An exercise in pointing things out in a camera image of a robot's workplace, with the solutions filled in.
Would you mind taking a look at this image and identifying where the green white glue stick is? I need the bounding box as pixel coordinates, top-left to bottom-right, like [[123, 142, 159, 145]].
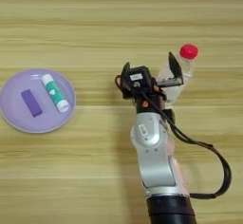
[[41, 73, 70, 114]]

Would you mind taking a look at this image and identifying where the purple round plate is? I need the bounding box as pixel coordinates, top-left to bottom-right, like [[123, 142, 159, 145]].
[[0, 68, 77, 135]]

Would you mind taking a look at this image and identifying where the black box white label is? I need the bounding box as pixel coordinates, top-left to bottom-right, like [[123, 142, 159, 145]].
[[126, 65, 153, 90]]

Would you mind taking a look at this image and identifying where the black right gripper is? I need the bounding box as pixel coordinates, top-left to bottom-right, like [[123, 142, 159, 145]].
[[119, 50, 185, 115]]

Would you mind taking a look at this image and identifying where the purple rectangular eraser block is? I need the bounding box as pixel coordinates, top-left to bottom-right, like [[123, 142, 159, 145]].
[[20, 88, 44, 119]]

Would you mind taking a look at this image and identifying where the clear bottle red cap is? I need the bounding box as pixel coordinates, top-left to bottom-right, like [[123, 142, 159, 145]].
[[155, 43, 199, 105]]

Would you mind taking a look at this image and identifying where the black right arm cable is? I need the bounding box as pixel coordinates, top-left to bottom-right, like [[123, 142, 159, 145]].
[[141, 91, 233, 200]]

